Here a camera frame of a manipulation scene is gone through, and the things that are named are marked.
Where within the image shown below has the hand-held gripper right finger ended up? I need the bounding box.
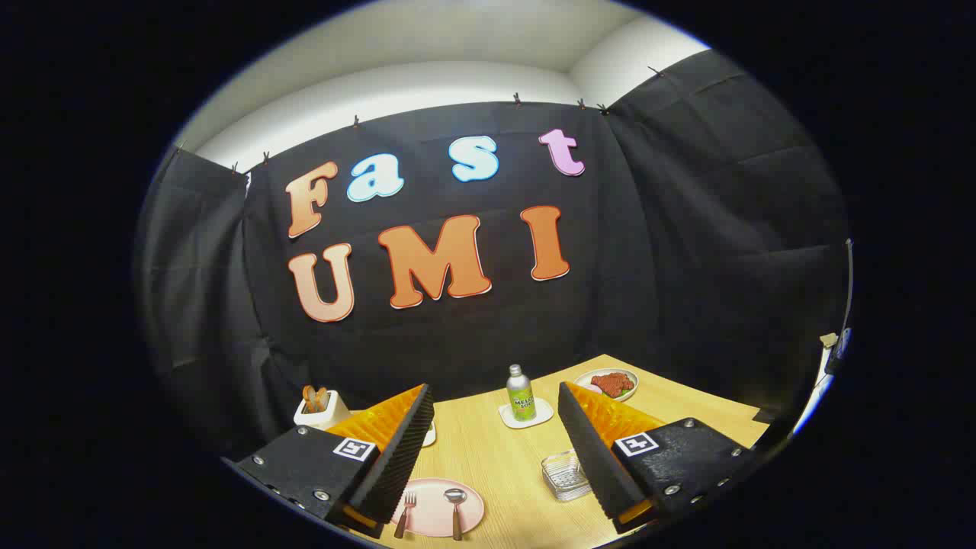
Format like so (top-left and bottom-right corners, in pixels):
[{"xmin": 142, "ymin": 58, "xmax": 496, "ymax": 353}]
[{"xmin": 557, "ymin": 381, "xmax": 756, "ymax": 535}]

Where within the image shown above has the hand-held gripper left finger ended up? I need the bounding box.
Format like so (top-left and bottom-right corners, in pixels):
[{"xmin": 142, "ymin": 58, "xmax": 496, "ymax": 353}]
[{"xmin": 235, "ymin": 384, "xmax": 435, "ymax": 538}]

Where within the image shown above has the wooden handled metal fork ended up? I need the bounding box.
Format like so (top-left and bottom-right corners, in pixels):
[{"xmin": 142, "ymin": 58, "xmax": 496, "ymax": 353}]
[{"xmin": 393, "ymin": 493, "xmax": 418, "ymax": 540}]

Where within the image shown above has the wooden handled metal spoon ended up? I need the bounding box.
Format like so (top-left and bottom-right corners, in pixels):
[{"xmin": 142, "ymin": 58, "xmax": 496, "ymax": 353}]
[{"xmin": 444, "ymin": 488, "xmax": 467, "ymax": 541}]

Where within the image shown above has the pink plate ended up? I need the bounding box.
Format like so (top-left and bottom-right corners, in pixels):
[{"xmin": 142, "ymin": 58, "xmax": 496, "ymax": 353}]
[{"xmin": 390, "ymin": 478, "xmax": 486, "ymax": 538}]

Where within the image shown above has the white square coaster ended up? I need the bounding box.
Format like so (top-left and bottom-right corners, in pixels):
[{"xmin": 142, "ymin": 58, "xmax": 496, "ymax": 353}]
[{"xmin": 499, "ymin": 397, "xmax": 554, "ymax": 429}]

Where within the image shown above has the brown meat piece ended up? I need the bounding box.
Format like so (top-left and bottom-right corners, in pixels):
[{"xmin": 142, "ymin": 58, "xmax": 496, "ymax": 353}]
[{"xmin": 591, "ymin": 372, "xmax": 634, "ymax": 397}]

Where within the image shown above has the white oval plate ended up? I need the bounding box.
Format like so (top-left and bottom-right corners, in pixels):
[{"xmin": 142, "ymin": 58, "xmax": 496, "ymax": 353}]
[{"xmin": 573, "ymin": 368, "xmax": 639, "ymax": 403}]

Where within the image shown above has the white toaster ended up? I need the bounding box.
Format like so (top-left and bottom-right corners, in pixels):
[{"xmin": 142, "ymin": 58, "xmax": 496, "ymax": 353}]
[{"xmin": 294, "ymin": 390, "xmax": 352, "ymax": 432}]

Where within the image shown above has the green soda bottle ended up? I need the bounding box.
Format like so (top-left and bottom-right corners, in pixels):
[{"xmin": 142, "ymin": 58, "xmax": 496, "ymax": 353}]
[{"xmin": 506, "ymin": 364, "xmax": 537, "ymax": 422}]

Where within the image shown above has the metal wire basket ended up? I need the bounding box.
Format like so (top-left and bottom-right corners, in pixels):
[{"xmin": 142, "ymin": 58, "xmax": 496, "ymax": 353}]
[{"xmin": 541, "ymin": 449, "xmax": 593, "ymax": 502}]

